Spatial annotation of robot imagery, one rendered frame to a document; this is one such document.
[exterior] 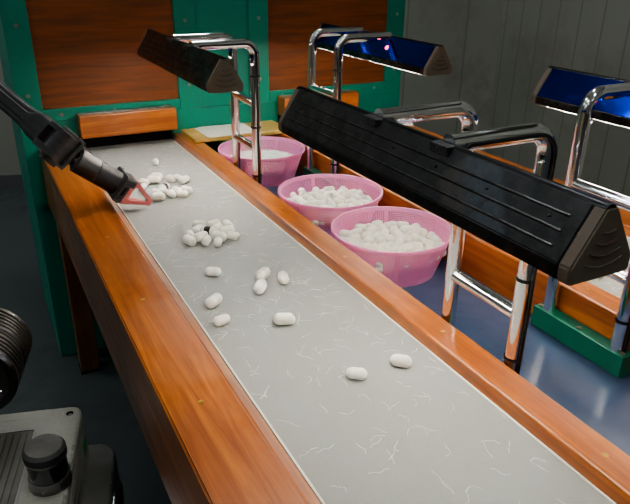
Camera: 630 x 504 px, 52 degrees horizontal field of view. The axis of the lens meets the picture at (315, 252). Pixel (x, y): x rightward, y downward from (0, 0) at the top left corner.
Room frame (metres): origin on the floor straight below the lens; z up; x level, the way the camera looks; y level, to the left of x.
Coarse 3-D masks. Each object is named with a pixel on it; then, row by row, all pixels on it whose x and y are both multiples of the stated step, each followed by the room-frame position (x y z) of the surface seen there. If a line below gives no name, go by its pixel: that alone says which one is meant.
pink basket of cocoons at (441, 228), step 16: (368, 208) 1.43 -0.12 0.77; (384, 208) 1.43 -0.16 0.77; (400, 208) 1.43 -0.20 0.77; (336, 224) 1.34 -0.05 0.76; (352, 224) 1.39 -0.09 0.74; (432, 224) 1.38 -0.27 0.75; (448, 224) 1.33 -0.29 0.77; (448, 240) 1.24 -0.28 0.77; (368, 256) 1.20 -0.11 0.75; (384, 256) 1.18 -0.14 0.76; (400, 256) 1.18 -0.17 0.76; (416, 256) 1.18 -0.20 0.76; (432, 256) 1.21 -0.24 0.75; (384, 272) 1.20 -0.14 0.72; (400, 272) 1.19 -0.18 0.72; (416, 272) 1.20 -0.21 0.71; (432, 272) 1.24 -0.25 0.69
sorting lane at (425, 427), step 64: (192, 192) 1.60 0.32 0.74; (192, 256) 1.21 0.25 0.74; (256, 256) 1.21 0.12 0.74; (256, 320) 0.95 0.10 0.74; (320, 320) 0.96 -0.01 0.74; (384, 320) 0.96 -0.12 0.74; (256, 384) 0.77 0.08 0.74; (320, 384) 0.78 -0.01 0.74; (384, 384) 0.78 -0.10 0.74; (448, 384) 0.78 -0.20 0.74; (320, 448) 0.64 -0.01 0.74; (384, 448) 0.64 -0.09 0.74; (448, 448) 0.64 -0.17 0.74; (512, 448) 0.65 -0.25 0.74
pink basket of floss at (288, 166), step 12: (228, 144) 2.00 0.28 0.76; (276, 144) 2.06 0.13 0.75; (288, 144) 2.04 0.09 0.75; (300, 144) 1.99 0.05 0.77; (228, 156) 1.84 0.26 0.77; (288, 156) 1.84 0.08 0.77; (300, 156) 1.91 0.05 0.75; (252, 168) 1.82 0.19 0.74; (264, 168) 1.82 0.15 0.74; (276, 168) 1.83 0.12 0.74; (288, 168) 1.86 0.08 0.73; (264, 180) 1.84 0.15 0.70; (276, 180) 1.85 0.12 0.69
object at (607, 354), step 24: (600, 96) 1.05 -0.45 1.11; (624, 96) 1.08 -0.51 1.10; (576, 120) 1.06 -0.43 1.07; (576, 144) 1.04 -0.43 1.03; (576, 168) 1.04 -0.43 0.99; (600, 192) 0.99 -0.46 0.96; (552, 288) 1.04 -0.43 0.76; (624, 288) 0.92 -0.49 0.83; (552, 312) 1.04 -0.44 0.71; (624, 312) 0.91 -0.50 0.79; (552, 336) 1.02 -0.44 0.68; (576, 336) 0.97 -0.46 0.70; (600, 336) 0.96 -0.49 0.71; (624, 336) 0.91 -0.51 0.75; (600, 360) 0.92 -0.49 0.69; (624, 360) 0.89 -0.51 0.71
